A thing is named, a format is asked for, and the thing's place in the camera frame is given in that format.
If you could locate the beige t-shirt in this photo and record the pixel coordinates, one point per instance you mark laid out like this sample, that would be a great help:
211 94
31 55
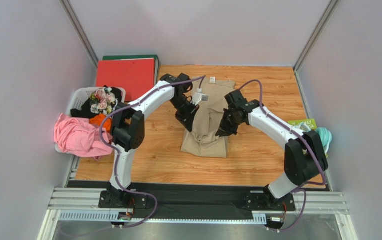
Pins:
202 141

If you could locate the pink t-shirt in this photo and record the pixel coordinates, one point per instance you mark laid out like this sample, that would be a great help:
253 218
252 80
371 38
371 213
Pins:
77 136

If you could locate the green book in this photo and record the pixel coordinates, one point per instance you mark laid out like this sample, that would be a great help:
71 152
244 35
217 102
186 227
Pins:
306 125

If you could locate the teal cat-ear headphones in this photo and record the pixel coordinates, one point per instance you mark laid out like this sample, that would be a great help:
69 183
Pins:
325 136

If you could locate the green folder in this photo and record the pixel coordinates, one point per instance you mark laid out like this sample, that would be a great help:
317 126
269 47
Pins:
156 71

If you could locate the aluminium frame rail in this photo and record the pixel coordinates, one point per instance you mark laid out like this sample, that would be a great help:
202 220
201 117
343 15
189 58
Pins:
73 213

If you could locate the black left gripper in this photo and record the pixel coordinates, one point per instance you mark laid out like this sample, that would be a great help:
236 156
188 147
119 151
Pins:
187 118

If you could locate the white laundry basket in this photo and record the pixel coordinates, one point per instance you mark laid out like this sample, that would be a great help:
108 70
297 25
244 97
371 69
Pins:
80 96

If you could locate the black floral t-shirt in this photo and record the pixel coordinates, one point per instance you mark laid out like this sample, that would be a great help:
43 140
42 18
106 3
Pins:
103 101

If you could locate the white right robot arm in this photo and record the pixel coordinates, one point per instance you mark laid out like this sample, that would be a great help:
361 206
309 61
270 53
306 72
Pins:
304 156

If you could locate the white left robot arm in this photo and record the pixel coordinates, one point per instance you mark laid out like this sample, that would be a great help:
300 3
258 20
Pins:
128 132

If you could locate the orange t-shirt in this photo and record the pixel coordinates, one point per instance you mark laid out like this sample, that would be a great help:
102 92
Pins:
97 120

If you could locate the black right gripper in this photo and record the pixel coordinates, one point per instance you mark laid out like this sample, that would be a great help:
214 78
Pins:
226 123

